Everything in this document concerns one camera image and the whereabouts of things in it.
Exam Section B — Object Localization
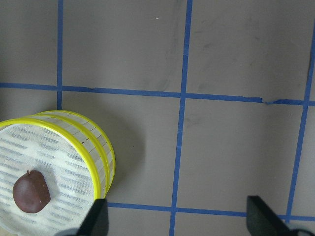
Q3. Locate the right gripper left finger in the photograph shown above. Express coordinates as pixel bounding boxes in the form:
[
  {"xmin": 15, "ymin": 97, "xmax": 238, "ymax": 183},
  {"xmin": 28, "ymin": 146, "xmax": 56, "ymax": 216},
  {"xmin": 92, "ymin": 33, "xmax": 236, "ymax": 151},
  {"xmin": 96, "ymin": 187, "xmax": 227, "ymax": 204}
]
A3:
[{"xmin": 75, "ymin": 199, "xmax": 109, "ymax": 236}]

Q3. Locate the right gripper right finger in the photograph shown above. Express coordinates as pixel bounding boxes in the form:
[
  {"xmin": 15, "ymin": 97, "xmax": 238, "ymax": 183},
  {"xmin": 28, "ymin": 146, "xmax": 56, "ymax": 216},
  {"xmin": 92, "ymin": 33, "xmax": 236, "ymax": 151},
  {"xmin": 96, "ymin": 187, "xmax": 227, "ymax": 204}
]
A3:
[{"xmin": 247, "ymin": 196, "xmax": 295, "ymax": 236}]

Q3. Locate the brown bun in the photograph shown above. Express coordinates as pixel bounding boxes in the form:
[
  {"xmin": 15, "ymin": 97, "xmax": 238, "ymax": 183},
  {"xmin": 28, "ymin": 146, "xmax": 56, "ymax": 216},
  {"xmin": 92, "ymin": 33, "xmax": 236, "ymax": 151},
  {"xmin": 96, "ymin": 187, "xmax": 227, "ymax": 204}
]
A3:
[{"xmin": 12, "ymin": 170, "xmax": 51, "ymax": 214}]

